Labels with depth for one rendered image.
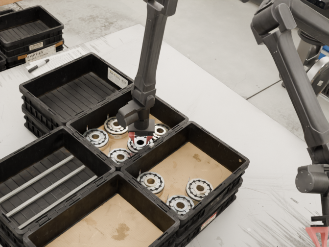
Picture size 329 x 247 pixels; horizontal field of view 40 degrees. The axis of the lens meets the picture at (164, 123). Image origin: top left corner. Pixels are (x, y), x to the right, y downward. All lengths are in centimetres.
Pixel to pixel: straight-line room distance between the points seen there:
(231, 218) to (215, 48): 241
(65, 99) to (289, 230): 107
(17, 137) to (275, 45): 124
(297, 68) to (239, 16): 339
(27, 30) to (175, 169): 169
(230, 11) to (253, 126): 253
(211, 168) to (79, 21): 264
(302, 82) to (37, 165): 101
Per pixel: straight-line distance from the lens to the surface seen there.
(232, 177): 166
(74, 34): 400
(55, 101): 203
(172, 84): 238
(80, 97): 205
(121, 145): 183
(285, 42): 122
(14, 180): 173
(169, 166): 178
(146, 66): 152
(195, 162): 181
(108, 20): 421
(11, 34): 310
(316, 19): 135
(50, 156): 180
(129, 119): 161
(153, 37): 146
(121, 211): 163
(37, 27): 316
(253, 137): 218
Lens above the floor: 214
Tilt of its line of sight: 42 degrees down
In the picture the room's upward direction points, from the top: 9 degrees clockwise
